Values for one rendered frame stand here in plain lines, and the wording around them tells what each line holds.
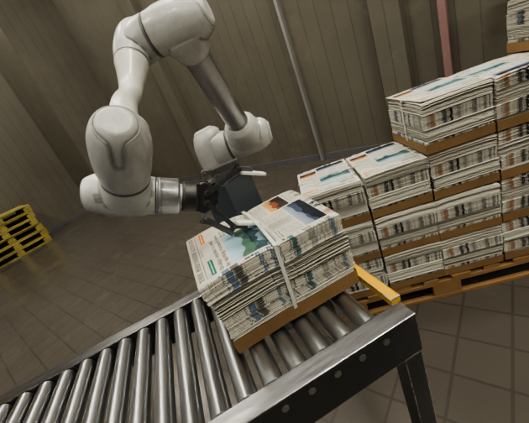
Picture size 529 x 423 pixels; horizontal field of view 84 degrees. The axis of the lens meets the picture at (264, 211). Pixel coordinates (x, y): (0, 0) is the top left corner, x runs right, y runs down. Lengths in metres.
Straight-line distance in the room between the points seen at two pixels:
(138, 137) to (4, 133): 8.78
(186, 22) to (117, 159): 0.57
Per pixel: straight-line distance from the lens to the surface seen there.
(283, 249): 0.70
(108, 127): 0.56
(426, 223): 1.62
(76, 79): 8.46
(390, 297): 0.79
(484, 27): 3.97
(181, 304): 1.11
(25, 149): 9.31
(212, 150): 1.46
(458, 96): 1.50
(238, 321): 0.76
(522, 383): 1.67
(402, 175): 1.48
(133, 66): 1.01
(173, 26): 1.03
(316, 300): 0.81
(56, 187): 9.32
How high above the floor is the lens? 1.37
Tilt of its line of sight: 22 degrees down
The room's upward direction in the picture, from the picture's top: 22 degrees counter-clockwise
